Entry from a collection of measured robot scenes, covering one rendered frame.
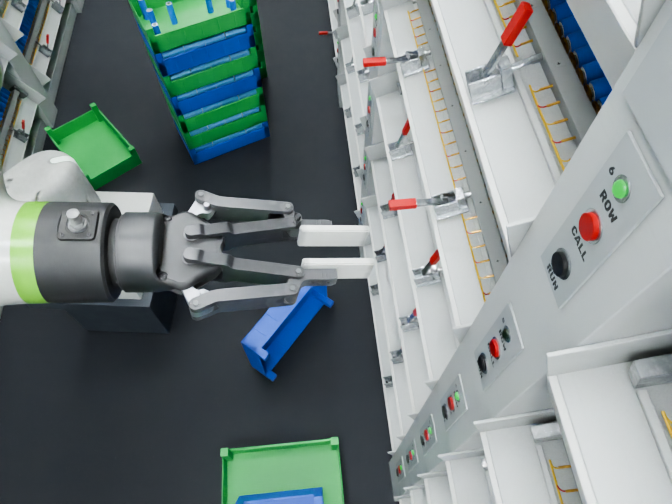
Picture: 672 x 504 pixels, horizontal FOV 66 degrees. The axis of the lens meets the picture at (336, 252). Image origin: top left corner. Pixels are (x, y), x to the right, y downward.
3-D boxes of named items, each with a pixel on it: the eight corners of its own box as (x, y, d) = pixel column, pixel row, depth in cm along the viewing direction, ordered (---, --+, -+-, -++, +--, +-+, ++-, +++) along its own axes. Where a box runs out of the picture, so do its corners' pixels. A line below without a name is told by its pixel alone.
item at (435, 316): (437, 397, 79) (417, 375, 67) (381, 112, 109) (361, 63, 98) (576, 371, 74) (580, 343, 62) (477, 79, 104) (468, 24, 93)
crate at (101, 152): (53, 143, 192) (43, 128, 185) (102, 117, 199) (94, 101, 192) (92, 192, 181) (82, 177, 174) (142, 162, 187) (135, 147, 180)
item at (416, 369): (419, 424, 96) (401, 410, 84) (375, 171, 126) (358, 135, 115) (531, 405, 91) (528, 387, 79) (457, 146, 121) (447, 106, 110)
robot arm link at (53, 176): (32, 218, 123) (-15, 167, 107) (93, 187, 128) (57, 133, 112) (52, 256, 118) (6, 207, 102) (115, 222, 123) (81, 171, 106)
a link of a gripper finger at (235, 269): (185, 244, 47) (181, 257, 46) (306, 262, 48) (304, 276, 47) (188, 265, 50) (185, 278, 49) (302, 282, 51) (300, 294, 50)
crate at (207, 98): (177, 117, 166) (170, 98, 159) (157, 78, 175) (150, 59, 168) (262, 86, 173) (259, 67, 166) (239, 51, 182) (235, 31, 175)
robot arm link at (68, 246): (77, 241, 53) (61, 323, 49) (40, 168, 44) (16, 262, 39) (138, 241, 55) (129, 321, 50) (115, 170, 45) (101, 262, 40)
